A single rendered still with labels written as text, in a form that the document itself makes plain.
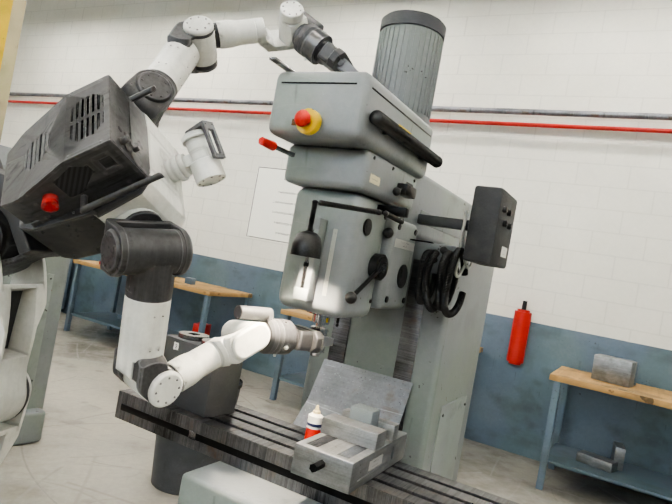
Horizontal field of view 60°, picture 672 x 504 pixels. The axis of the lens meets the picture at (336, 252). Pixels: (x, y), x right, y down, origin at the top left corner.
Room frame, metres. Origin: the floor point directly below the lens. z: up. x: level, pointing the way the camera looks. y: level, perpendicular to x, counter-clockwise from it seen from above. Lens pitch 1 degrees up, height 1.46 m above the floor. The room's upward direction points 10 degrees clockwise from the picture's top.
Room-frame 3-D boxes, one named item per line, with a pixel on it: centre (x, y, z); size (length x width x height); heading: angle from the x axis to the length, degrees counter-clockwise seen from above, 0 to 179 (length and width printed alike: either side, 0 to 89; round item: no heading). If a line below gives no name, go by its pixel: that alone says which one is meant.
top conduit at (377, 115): (1.51, -0.14, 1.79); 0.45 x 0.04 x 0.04; 152
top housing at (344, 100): (1.56, 0.00, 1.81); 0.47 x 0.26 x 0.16; 152
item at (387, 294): (1.72, -0.09, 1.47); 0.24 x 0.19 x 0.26; 62
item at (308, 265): (1.45, 0.06, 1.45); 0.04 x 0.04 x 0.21; 62
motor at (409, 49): (1.77, -0.11, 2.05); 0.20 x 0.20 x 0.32
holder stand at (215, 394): (1.71, 0.33, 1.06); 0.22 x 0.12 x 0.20; 55
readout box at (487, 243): (1.65, -0.43, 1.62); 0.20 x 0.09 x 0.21; 152
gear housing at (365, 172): (1.59, -0.01, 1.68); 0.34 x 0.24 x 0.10; 152
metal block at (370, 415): (1.47, -0.14, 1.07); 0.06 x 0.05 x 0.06; 63
